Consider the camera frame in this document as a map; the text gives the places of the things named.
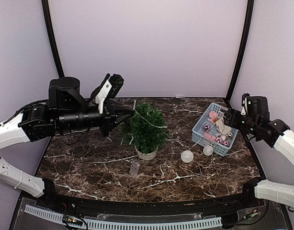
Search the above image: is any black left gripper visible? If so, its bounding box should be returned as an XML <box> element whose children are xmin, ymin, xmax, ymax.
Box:
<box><xmin>57</xmin><ymin>101</ymin><xmax>136</xmax><ymax>137</ymax></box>

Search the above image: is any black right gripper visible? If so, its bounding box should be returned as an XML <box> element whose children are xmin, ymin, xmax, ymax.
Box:
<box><xmin>224</xmin><ymin>107</ymin><xmax>260</xmax><ymax>136</ymax></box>

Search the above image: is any clear string light garland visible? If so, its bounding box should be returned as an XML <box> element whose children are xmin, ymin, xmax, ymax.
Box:
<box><xmin>116</xmin><ymin>98</ymin><xmax>234</xmax><ymax>181</ymax></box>

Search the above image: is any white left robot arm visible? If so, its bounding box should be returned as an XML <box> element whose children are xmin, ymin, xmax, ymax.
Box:
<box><xmin>0</xmin><ymin>74</ymin><xmax>135</xmax><ymax>209</ymax></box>

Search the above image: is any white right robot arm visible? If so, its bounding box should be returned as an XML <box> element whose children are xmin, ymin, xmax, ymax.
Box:
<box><xmin>225</xmin><ymin>93</ymin><xmax>294</xmax><ymax>211</ymax></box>

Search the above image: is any small green christmas tree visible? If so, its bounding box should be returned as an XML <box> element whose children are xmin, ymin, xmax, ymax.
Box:
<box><xmin>122</xmin><ymin>103</ymin><xmax>169</xmax><ymax>153</ymax></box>

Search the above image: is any white tree pot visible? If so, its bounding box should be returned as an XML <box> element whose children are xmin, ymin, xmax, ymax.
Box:
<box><xmin>135</xmin><ymin>146</ymin><xmax>158</xmax><ymax>161</ymax></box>

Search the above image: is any pink bow ornament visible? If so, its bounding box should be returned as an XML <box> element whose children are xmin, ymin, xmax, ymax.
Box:
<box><xmin>208</xmin><ymin>111</ymin><xmax>219</xmax><ymax>123</ymax></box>

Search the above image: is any blue plastic basket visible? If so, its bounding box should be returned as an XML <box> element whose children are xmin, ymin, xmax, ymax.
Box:
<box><xmin>192</xmin><ymin>103</ymin><xmax>238</xmax><ymax>157</ymax></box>

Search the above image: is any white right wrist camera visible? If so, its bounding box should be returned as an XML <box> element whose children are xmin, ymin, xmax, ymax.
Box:
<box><xmin>241</xmin><ymin>93</ymin><xmax>257</xmax><ymax>117</ymax></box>

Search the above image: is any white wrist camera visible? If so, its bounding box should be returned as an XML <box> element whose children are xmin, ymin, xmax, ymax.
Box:
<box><xmin>93</xmin><ymin>73</ymin><xmax>124</xmax><ymax>114</ymax></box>
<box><xmin>241</xmin><ymin>93</ymin><xmax>257</xmax><ymax>117</ymax></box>

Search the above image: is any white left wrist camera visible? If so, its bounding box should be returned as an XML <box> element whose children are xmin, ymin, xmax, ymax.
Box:
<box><xmin>93</xmin><ymin>73</ymin><xmax>124</xmax><ymax>114</ymax></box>

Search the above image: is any white cable duct strip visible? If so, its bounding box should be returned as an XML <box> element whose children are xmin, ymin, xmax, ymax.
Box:
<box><xmin>24</xmin><ymin>205</ymin><xmax>222</xmax><ymax>230</ymax></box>

